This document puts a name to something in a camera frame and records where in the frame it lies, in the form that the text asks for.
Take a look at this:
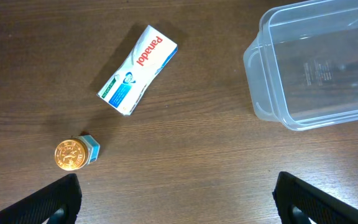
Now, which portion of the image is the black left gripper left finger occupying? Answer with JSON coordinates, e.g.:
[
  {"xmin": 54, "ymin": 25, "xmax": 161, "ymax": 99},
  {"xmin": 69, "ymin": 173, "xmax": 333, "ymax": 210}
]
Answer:
[{"xmin": 0, "ymin": 174, "xmax": 82, "ymax": 224}]

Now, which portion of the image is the white Panadol medicine box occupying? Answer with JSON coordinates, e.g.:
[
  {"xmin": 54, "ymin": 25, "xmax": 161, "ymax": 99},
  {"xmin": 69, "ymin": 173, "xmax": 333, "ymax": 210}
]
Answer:
[{"xmin": 97, "ymin": 26, "xmax": 178, "ymax": 116}]

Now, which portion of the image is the clear plastic container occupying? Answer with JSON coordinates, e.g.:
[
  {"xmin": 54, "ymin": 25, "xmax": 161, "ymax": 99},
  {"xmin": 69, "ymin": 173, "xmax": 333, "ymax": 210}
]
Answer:
[{"xmin": 243, "ymin": 0, "xmax": 358, "ymax": 131}]

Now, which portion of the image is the gold lid balm jar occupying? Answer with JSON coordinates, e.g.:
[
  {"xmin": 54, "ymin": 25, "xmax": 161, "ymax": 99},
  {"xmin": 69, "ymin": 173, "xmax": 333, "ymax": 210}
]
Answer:
[{"xmin": 54, "ymin": 135, "xmax": 101, "ymax": 171}]

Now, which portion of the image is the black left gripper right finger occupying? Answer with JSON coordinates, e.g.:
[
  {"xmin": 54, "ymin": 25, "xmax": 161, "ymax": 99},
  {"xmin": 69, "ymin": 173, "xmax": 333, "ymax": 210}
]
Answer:
[{"xmin": 272, "ymin": 171, "xmax": 358, "ymax": 224}]

